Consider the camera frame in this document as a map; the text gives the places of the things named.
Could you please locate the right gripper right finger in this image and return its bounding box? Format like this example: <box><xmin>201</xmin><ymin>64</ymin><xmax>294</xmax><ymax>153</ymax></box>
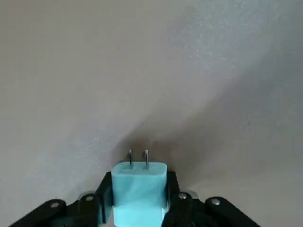
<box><xmin>163</xmin><ymin>169</ymin><xmax>260</xmax><ymax>227</ymax></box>

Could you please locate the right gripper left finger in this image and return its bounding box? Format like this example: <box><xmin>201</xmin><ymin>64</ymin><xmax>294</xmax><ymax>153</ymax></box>
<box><xmin>7</xmin><ymin>171</ymin><xmax>114</xmax><ymax>227</ymax></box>

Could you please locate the pale blue charger plug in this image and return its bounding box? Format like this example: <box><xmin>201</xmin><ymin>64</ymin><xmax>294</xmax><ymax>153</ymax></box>
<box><xmin>110</xmin><ymin>148</ymin><xmax>169</xmax><ymax>227</ymax></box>

